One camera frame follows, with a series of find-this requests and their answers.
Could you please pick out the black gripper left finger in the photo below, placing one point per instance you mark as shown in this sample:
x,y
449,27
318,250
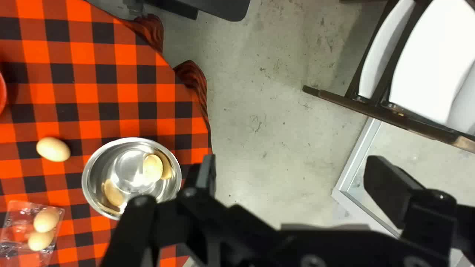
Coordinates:
x,y
207,175

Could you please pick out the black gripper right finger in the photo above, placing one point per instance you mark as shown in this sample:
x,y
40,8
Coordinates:
x,y
388,186

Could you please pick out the beige egg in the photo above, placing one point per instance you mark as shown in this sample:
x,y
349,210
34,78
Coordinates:
x,y
52,149
152,167
40,241
46,218

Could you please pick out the silver metal bowl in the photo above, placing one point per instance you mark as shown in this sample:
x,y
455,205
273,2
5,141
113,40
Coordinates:
x,y
126,171

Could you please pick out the clear plastic egg carton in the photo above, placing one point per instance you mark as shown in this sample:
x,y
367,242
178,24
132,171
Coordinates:
x,y
14,235

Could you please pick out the red plastic bowl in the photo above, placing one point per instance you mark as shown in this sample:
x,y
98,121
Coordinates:
x,y
2,94

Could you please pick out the silver framed white board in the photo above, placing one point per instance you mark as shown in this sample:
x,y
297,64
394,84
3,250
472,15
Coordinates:
x,y
354,168

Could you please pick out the orange black plaid tablecloth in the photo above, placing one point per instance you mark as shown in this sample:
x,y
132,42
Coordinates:
x,y
98,75

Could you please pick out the black frame with white panels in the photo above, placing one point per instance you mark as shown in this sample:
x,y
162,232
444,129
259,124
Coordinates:
x,y
376,106

